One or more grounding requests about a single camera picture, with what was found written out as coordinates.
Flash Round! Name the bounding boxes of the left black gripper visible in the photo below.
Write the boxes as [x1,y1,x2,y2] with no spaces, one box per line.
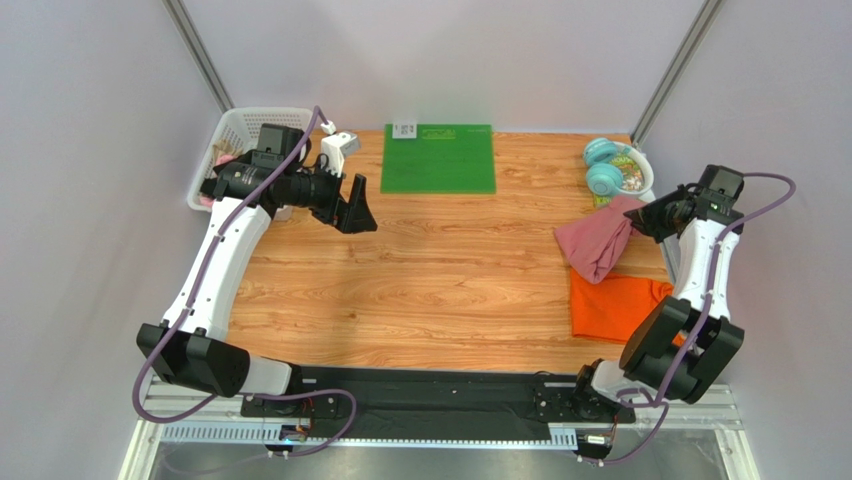
[284,156,377,234]

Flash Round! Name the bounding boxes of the pink t shirt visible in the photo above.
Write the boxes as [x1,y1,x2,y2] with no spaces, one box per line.
[554,196,646,284]

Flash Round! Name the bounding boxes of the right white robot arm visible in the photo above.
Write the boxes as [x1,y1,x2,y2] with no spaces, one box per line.
[573,165,745,408]

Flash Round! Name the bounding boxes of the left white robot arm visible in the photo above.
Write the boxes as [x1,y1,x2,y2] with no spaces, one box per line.
[137,124,377,397]

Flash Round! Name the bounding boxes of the green picture book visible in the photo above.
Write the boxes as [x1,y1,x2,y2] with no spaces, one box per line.
[592,149,654,208]

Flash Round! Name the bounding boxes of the teal headphones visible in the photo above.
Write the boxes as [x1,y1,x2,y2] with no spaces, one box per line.
[582,137,655,198]

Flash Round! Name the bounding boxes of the folded orange t shirt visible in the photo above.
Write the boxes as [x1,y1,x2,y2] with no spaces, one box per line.
[569,270,674,345]

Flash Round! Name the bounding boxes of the green cutting mat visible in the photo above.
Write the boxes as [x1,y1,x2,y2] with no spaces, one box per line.
[380,124,496,194]

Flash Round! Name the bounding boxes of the white plastic basket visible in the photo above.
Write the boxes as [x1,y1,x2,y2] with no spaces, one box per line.
[186,107,312,213]

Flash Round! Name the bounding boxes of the pink item in basket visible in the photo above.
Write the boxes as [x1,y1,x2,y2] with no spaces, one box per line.
[199,154,236,208]

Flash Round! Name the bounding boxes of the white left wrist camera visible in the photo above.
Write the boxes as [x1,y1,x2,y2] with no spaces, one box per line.
[320,132,361,178]

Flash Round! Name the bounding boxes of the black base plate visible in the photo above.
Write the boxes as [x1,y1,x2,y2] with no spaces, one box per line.
[240,366,636,441]

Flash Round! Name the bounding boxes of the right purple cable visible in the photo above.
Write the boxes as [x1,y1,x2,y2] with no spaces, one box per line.
[575,172,798,465]

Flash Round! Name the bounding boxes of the purple cable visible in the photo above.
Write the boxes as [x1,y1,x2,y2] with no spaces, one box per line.
[575,172,798,465]
[130,105,359,461]

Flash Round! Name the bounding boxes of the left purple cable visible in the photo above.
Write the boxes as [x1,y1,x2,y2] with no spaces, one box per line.
[130,105,359,461]

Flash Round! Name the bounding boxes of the aluminium frame rail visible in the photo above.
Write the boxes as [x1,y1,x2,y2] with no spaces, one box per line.
[144,380,744,450]

